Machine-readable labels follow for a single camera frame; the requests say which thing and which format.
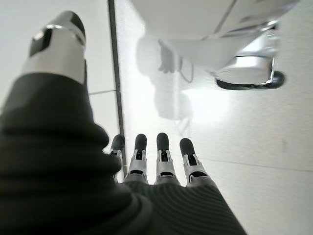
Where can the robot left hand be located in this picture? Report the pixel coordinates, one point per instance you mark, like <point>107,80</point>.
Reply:
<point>49,159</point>

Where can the white robot left leg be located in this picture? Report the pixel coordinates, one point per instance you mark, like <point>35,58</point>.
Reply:
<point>195,19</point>

